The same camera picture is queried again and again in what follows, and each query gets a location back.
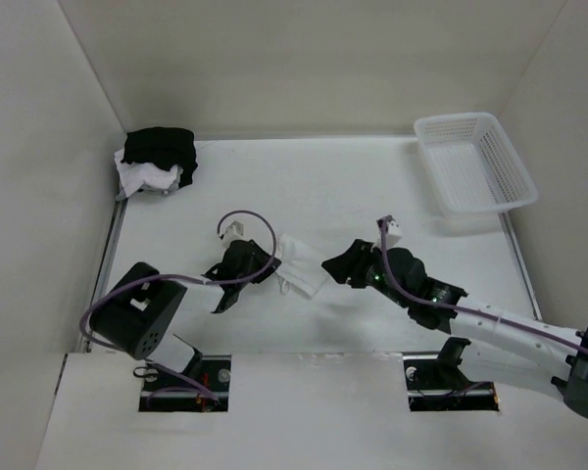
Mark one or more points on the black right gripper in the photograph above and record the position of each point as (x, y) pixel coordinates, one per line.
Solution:
(352, 262)

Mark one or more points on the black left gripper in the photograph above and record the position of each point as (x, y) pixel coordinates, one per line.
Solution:
(268, 273)

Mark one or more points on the white garment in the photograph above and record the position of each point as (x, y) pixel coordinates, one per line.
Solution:
(300, 269)

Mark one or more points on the black tank top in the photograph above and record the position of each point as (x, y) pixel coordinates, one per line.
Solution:
(164, 147)

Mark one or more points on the white tank top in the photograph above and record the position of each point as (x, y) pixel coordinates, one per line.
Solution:
(135, 178)

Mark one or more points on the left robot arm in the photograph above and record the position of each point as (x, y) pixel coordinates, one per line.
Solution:
(137, 319)

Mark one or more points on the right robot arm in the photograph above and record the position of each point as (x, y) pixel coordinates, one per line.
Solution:
(484, 344)

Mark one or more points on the white plastic laundry basket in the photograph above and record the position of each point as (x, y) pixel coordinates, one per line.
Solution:
(472, 165)

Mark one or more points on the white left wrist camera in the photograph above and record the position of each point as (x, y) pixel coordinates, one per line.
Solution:
(233, 232)

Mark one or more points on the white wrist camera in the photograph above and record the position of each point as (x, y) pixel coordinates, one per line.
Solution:
(390, 231)
(233, 232)

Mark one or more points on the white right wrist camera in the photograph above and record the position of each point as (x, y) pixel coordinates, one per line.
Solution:
(390, 231)

